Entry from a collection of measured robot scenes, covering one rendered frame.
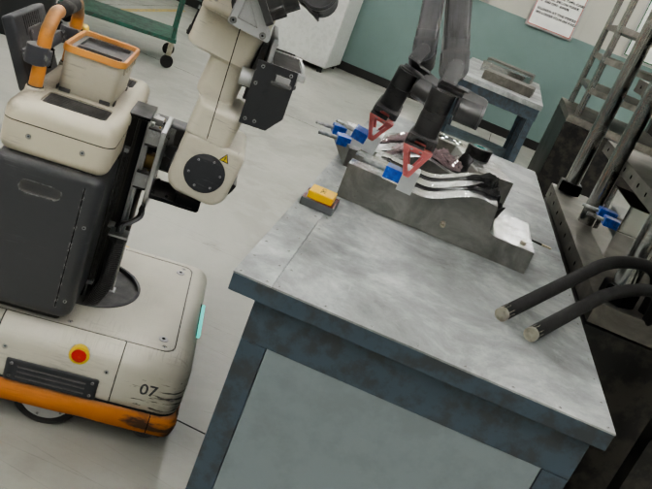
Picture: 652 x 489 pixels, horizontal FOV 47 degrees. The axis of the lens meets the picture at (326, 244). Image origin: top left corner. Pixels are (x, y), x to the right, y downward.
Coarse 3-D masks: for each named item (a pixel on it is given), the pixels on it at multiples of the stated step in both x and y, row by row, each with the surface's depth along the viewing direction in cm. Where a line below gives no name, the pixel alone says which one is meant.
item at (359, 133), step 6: (336, 120) 200; (348, 126) 200; (360, 126) 201; (354, 132) 198; (360, 132) 198; (366, 132) 199; (354, 138) 199; (360, 138) 199; (366, 138) 198; (378, 138) 197; (366, 144) 199; (372, 144) 198; (378, 144) 198; (366, 150) 199; (372, 150) 199
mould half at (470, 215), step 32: (352, 160) 187; (384, 160) 199; (352, 192) 186; (384, 192) 185; (416, 192) 184; (448, 192) 186; (480, 192) 186; (416, 224) 186; (448, 224) 184; (480, 224) 182; (512, 224) 199; (512, 256) 183
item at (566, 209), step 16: (560, 192) 299; (560, 208) 276; (576, 208) 284; (560, 224) 266; (576, 224) 259; (560, 240) 256; (576, 240) 240; (592, 240) 247; (576, 256) 227; (592, 256) 228; (608, 272) 219; (576, 288) 213; (592, 288) 199; (608, 304) 192; (640, 304) 202; (592, 320) 192; (608, 320) 191; (624, 320) 191; (640, 320) 190; (624, 336) 192; (640, 336) 191
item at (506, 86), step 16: (480, 64) 695; (496, 64) 641; (464, 80) 567; (480, 80) 568; (496, 80) 581; (512, 80) 584; (528, 80) 644; (496, 96) 564; (512, 96) 560; (528, 96) 576; (512, 112) 564; (528, 112) 562; (448, 128) 739; (512, 128) 745; (528, 128) 566; (480, 144) 725; (496, 144) 757; (512, 144) 660; (512, 160) 575
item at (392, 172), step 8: (368, 160) 172; (384, 168) 172; (392, 168) 170; (400, 168) 172; (408, 168) 170; (384, 176) 170; (392, 176) 170; (400, 176) 170; (416, 176) 169; (400, 184) 170; (408, 184) 170; (408, 192) 170
